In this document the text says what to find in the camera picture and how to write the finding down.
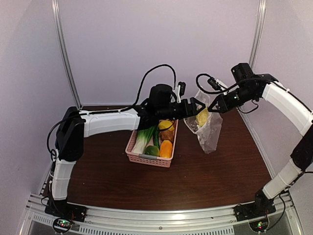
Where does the right aluminium corner post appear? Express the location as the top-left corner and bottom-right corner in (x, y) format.
(248, 0), (267, 69)

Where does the yellow lemon toy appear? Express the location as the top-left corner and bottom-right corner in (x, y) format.
(158, 120), (175, 131)

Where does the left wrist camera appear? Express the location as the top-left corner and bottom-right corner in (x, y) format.
(173, 82), (186, 103)

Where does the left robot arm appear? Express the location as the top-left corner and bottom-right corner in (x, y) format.
(49, 84), (205, 217)

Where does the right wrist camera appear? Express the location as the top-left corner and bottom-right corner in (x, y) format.
(207, 77), (227, 91)

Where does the pink perforated plastic basket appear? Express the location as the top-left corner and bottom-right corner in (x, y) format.
(126, 120), (178, 168)

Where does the left aluminium corner post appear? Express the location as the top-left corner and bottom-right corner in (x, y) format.
(51, 0), (82, 109)

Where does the brown potato toy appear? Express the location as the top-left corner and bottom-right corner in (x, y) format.
(159, 130), (175, 142)

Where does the right circuit board with LEDs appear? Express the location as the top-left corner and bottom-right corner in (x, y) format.
(249, 219), (269, 233)

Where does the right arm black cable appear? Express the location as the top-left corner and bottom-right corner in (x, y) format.
(195, 73), (240, 94)

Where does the pale yellow wrinkled fruit toy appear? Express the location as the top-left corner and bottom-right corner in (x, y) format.
(196, 108), (209, 127)

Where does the aluminium corner post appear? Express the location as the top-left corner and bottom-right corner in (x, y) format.
(248, 0), (267, 69)
(51, 0), (82, 109)

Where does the circuit board with leds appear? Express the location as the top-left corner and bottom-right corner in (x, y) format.
(249, 219), (269, 233)
(52, 218), (74, 233)

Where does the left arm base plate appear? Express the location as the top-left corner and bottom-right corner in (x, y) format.
(45, 198), (87, 222)

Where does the clear zip top bag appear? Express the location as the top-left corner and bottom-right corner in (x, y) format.
(183, 90), (223, 154)

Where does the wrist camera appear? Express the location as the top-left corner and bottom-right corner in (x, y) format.
(173, 82), (186, 103)
(207, 77), (227, 91)

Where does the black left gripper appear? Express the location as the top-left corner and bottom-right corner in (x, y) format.
(157, 97), (206, 120)

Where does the green bok choy toy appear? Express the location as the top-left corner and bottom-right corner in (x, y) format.
(132, 125), (157, 154)

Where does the left circuit board with LEDs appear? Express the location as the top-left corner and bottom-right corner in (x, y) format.
(52, 218), (74, 233)

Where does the front aluminium frame rail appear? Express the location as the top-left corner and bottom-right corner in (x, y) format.
(17, 193), (304, 235)

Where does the dark green cucumber toy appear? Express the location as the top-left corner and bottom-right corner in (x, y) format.
(153, 129), (160, 149)

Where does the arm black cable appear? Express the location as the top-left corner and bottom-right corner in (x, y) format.
(132, 64), (178, 108)
(195, 73), (240, 94)

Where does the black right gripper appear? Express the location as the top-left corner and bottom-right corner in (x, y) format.
(208, 85), (258, 113)

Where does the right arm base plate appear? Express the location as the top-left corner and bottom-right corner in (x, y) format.
(233, 202), (276, 222)

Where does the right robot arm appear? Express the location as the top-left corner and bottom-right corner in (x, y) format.
(207, 63), (313, 216)

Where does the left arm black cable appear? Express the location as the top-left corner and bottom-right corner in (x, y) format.
(132, 64), (178, 108)

